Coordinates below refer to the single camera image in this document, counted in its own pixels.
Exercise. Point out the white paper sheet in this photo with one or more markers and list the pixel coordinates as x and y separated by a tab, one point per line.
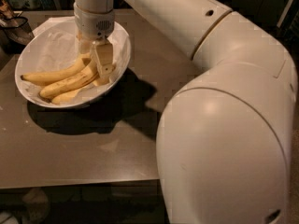
61	24

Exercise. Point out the white bowl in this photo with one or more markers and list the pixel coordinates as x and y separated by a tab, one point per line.
34	52

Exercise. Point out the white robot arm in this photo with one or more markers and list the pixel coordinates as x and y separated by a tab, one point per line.
223	144

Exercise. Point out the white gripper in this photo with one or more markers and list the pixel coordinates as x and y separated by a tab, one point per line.
92	24

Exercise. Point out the yellow banana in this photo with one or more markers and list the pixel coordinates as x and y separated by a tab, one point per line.
68	96
46	78
74	82

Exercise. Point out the dark wire basket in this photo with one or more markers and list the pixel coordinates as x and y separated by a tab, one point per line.
16	34

